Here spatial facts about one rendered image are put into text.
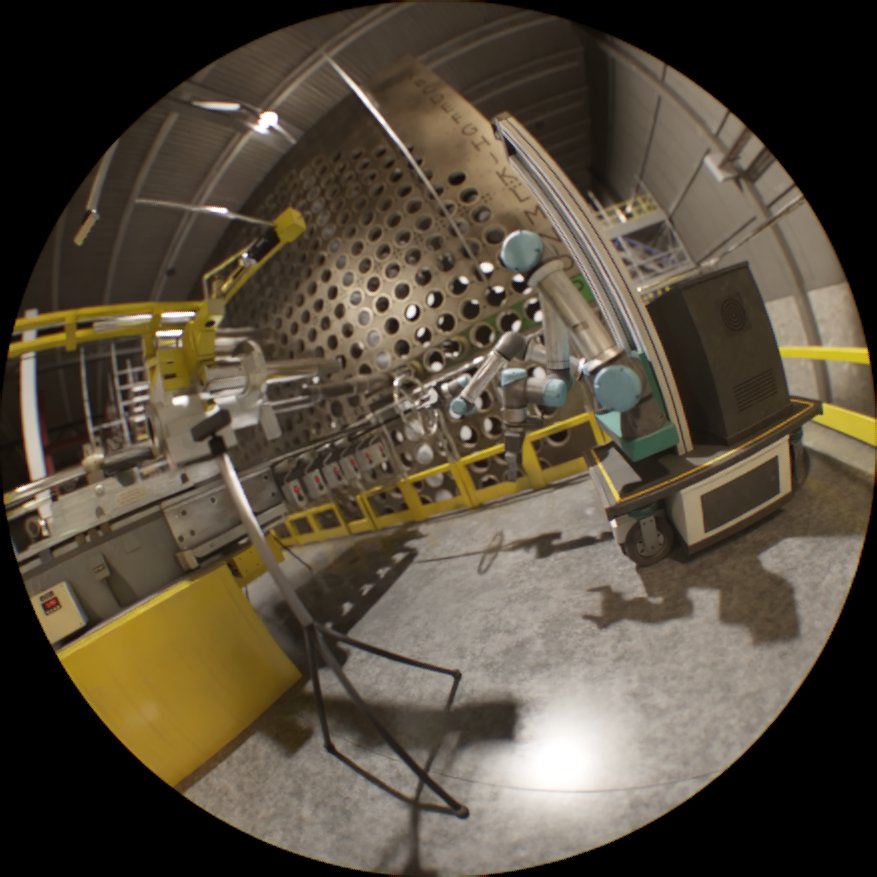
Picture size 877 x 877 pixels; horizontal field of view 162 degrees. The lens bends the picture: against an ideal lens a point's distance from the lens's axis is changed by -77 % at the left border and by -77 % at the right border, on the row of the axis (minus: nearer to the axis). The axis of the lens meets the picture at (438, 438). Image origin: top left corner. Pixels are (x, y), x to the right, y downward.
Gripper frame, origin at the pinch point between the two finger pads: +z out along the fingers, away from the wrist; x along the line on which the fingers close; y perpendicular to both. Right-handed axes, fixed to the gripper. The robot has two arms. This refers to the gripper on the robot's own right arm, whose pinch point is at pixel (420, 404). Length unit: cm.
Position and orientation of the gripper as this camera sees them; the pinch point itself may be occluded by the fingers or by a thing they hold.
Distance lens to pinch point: 175.0
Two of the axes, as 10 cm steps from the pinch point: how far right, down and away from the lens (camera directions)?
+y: 5.8, 5.4, 6.1
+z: -8.1, 3.3, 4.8
